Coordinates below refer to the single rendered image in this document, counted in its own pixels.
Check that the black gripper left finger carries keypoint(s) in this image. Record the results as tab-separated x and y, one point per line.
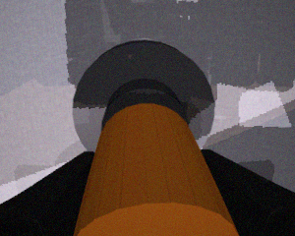
50	207

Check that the orange cylinder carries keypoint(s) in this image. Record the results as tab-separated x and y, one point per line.
149	178

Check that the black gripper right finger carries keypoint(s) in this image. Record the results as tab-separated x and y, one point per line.
257	206

